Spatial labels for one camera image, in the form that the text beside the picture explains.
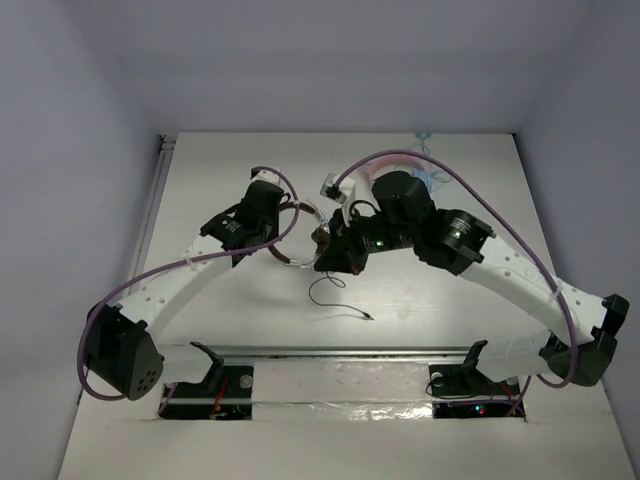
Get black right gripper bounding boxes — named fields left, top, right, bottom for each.
left=313, top=203, right=415, bottom=274

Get brown silver headphones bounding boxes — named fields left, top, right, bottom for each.
left=268, top=201, right=330, bottom=268

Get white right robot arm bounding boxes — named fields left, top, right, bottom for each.
left=314, top=171, right=629, bottom=396

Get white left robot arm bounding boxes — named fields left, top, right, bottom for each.
left=77, top=168, right=294, bottom=401

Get pink blue cat-ear headphones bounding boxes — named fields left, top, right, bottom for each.
left=362, top=155, right=435, bottom=193

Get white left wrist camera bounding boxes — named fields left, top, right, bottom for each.
left=250, top=168, right=281, bottom=187

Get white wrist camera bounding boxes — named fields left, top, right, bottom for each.
left=250, top=168, right=281, bottom=187
left=320, top=173, right=356, bottom=205

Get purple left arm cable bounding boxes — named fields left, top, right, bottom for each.
left=75, top=165, right=301, bottom=419

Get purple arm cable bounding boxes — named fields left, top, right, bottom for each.
left=335, top=150, right=581, bottom=416
left=75, top=165, right=301, bottom=419

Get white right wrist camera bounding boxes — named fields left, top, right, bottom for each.
left=320, top=173, right=356, bottom=205

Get aluminium left side rail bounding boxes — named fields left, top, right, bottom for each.
left=125, top=133, right=178, bottom=281

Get aluminium rail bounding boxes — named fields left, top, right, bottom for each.
left=205, top=344, right=470, bottom=357
left=125, top=133, right=178, bottom=281

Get aluminium front rail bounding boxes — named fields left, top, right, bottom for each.
left=205, top=344, right=470, bottom=357

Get light blue headphone cable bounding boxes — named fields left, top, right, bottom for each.
left=407, top=130, right=451, bottom=194

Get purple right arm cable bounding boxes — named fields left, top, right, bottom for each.
left=335, top=150, right=581, bottom=416

